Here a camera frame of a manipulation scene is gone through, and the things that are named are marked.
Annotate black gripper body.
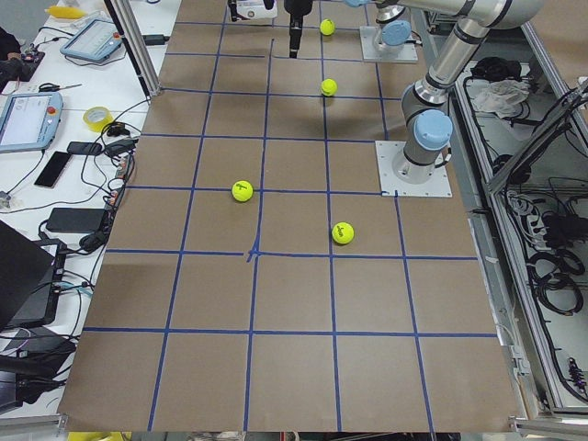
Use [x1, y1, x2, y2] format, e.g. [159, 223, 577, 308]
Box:
[283, 0, 312, 59]

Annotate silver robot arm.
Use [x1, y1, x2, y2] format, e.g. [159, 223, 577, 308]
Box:
[376, 0, 544, 184]
[227, 0, 413, 58]

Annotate tennis ball right side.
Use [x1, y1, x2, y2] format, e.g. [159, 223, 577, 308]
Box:
[320, 18, 336, 36]

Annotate tennis ball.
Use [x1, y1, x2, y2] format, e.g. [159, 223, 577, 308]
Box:
[232, 180, 254, 202]
[321, 78, 338, 97]
[320, 18, 336, 36]

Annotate tennis ball centre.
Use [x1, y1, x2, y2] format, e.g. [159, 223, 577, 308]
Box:
[321, 78, 338, 97]

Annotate tennis ball near left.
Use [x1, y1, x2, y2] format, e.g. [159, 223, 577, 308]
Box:
[232, 180, 254, 202]

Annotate tennis ball base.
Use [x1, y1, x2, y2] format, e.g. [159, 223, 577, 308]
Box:
[331, 221, 355, 245]

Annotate small black power brick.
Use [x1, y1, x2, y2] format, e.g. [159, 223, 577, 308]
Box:
[142, 34, 169, 46]

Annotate teach pendant far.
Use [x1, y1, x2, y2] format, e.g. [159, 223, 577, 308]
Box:
[60, 18, 122, 63]

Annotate teach pendant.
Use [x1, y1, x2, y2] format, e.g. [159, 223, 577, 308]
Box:
[1, 92, 63, 153]
[60, 18, 122, 63]

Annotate yellow tape roll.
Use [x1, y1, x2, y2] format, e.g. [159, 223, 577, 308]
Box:
[83, 106, 114, 133]

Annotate scissors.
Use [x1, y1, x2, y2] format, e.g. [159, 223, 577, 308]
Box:
[38, 83, 81, 93]

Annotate white cloth rag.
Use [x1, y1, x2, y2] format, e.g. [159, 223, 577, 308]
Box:
[472, 79, 530, 119]

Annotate teach pendant near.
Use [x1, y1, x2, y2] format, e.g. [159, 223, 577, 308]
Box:
[1, 92, 63, 153]

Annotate black smartphone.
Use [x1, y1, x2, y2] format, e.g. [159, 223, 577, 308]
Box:
[34, 152, 72, 188]

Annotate black power adapter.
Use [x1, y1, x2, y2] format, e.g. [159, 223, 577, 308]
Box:
[46, 208, 106, 233]

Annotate black laptop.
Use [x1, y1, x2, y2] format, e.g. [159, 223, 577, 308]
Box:
[1, 222, 65, 331]

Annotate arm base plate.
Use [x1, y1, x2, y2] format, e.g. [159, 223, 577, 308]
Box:
[359, 26, 418, 63]
[375, 141, 452, 198]

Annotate aluminium frame post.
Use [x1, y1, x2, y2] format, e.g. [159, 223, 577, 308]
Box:
[104, 0, 161, 98]

